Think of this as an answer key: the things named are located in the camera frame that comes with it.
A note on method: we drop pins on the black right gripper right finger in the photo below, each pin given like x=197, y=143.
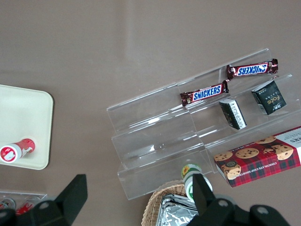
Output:
x=207, y=204

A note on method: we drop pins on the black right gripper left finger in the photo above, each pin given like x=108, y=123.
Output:
x=70, y=200

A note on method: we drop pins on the foil wrapped sandwich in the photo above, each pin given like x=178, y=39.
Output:
x=174, y=214

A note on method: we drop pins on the woven wicker basket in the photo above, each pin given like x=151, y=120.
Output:
x=152, y=202

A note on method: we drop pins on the cream plastic tray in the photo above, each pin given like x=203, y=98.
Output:
x=26, y=117

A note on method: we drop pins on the green white flower-print bottle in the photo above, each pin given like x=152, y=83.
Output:
x=188, y=174

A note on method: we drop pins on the small red white packet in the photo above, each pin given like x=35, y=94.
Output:
x=25, y=206

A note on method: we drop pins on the clear acrylic box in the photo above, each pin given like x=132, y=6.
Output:
x=23, y=196

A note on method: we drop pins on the small red white round cup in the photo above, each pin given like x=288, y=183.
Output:
x=6, y=203

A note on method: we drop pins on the red tartan cookie box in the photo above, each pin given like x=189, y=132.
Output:
x=258, y=160

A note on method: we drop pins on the red bottle with white cap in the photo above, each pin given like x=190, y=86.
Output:
x=21, y=148

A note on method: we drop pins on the clear acrylic step riser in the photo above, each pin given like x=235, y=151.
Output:
x=211, y=117
x=152, y=141

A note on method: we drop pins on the black tissue pack white label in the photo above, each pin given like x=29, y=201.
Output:
x=232, y=113

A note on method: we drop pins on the Snickers chocolate bar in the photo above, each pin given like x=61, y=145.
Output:
x=252, y=69
x=204, y=93

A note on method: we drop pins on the black tissue pack gold print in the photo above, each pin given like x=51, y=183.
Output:
x=270, y=99

